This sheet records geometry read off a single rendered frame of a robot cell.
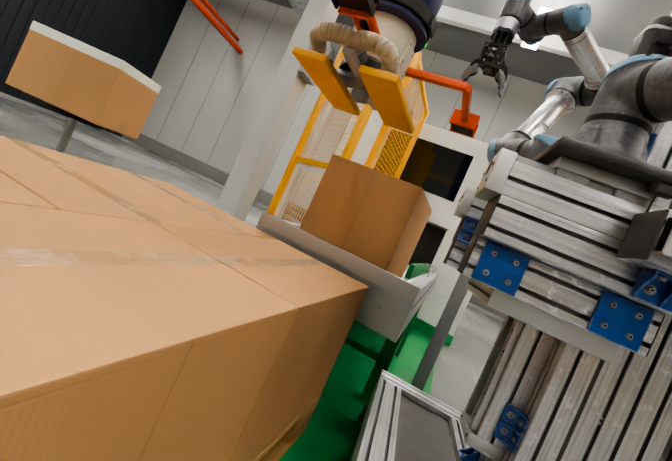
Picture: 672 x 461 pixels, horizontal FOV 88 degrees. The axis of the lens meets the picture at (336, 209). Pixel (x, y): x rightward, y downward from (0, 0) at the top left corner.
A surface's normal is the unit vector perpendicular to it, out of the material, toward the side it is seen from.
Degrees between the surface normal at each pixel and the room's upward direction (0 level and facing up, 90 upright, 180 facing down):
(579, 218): 90
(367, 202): 90
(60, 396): 90
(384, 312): 90
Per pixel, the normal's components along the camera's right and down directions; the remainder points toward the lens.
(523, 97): -0.22, -0.11
